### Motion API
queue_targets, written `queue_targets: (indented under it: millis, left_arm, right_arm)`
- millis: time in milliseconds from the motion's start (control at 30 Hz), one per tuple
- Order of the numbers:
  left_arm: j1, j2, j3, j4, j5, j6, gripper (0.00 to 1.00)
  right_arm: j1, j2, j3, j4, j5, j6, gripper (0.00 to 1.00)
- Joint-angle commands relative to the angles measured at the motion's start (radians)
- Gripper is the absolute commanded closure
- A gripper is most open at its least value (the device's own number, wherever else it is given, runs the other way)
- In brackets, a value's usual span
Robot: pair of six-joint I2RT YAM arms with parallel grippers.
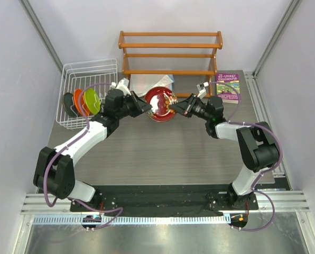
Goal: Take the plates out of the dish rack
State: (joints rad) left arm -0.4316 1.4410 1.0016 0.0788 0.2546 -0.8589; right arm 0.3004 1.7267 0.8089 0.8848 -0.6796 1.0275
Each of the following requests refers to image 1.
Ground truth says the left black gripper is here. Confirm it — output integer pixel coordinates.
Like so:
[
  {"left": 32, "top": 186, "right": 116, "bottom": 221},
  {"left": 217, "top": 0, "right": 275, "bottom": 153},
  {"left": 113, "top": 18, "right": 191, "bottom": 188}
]
[{"left": 116, "top": 91, "right": 152, "bottom": 120}]

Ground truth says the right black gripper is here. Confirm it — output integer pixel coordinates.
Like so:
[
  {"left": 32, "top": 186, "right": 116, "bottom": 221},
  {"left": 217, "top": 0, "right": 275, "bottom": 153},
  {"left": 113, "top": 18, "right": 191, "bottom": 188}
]
[{"left": 169, "top": 94, "right": 211, "bottom": 122}]

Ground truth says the red patterned plate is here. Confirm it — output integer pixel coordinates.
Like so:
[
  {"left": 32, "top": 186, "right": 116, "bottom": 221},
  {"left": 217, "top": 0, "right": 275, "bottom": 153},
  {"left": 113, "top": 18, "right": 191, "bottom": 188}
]
[{"left": 144, "top": 86, "right": 178, "bottom": 122}]

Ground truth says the lime green plate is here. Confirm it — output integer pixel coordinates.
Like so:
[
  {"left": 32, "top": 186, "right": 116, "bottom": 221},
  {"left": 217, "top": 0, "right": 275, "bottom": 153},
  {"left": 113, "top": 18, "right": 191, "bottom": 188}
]
[{"left": 84, "top": 88, "right": 101, "bottom": 115}]

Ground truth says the orange plate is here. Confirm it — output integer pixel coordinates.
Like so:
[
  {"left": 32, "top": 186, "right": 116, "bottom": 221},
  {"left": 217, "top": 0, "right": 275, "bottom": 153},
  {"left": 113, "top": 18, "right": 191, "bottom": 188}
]
[{"left": 73, "top": 89, "right": 90, "bottom": 116}]

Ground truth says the dark teal plate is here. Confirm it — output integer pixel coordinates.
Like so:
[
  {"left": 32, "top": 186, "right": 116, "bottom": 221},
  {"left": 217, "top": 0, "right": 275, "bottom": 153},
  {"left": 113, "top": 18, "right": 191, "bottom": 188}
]
[{"left": 63, "top": 93, "right": 79, "bottom": 118}]

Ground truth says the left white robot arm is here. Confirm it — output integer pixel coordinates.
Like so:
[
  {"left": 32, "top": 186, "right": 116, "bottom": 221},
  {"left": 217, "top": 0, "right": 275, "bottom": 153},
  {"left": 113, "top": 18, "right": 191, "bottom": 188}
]
[{"left": 33, "top": 89, "right": 152, "bottom": 211}]

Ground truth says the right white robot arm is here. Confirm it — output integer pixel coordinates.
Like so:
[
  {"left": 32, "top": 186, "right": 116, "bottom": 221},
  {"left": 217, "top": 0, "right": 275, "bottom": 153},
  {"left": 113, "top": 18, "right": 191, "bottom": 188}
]
[{"left": 169, "top": 94, "right": 282, "bottom": 209}]

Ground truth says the orange wooden shelf rack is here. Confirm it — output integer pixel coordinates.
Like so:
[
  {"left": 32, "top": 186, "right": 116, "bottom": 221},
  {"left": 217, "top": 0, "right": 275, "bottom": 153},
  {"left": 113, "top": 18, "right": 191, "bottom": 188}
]
[{"left": 118, "top": 31, "right": 224, "bottom": 98}]

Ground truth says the clear plastic document bag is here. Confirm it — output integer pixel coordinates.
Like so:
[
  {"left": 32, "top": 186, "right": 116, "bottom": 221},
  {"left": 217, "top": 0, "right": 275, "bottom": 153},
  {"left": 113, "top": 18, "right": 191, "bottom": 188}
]
[{"left": 129, "top": 74, "right": 174, "bottom": 97}]

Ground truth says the purple treehouse book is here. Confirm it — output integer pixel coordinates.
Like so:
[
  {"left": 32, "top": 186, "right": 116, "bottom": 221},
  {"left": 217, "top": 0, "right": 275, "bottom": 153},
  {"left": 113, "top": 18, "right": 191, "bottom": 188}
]
[{"left": 216, "top": 73, "right": 240, "bottom": 104}]

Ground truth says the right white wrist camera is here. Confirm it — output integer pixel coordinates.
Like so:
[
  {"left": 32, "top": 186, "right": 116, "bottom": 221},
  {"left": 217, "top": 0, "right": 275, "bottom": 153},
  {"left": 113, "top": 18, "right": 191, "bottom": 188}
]
[{"left": 197, "top": 82, "right": 209, "bottom": 99}]

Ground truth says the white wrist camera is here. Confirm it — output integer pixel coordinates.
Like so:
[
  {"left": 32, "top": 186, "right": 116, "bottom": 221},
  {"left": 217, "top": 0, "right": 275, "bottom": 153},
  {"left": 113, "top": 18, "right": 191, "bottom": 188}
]
[
  {"left": 197, "top": 82, "right": 209, "bottom": 99},
  {"left": 110, "top": 78, "right": 131, "bottom": 95}
]

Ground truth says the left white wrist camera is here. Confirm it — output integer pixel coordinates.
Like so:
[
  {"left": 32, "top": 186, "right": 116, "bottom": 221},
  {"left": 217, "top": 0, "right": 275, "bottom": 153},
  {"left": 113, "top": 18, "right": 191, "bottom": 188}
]
[{"left": 110, "top": 78, "right": 131, "bottom": 95}]

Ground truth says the white wire dish rack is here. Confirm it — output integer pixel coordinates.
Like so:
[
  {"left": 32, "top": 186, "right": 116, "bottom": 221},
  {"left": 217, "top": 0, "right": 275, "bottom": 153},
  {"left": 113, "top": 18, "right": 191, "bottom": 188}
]
[{"left": 56, "top": 58, "right": 118, "bottom": 129}]

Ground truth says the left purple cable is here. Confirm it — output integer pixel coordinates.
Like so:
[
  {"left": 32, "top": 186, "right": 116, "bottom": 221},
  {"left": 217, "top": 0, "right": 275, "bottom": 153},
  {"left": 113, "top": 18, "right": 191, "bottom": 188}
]
[{"left": 45, "top": 82, "right": 124, "bottom": 230}]

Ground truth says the purple cable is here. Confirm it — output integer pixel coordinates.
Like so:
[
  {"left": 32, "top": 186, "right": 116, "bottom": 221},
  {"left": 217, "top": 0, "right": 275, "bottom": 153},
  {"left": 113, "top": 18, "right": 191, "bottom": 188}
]
[
  {"left": 209, "top": 79, "right": 284, "bottom": 232},
  {"left": 45, "top": 82, "right": 124, "bottom": 230}
]

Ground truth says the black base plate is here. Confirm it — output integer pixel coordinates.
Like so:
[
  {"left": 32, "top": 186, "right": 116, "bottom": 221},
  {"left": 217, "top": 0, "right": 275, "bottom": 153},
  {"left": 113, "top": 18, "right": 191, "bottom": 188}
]
[{"left": 69, "top": 184, "right": 259, "bottom": 218}]

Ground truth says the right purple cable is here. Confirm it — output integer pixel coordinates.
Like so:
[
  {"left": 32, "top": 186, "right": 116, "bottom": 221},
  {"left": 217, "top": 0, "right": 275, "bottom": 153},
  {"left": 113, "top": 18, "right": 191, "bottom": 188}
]
[{"left": 209, "top": 79, "right": 284, "bottom": 232}]

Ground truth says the slotted cable duct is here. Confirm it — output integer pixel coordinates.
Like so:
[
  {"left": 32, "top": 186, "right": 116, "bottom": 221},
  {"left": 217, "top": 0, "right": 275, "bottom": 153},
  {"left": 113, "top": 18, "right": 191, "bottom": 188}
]
[{"left": 33, "top": 214, "right": 231, "bottom": 225}]

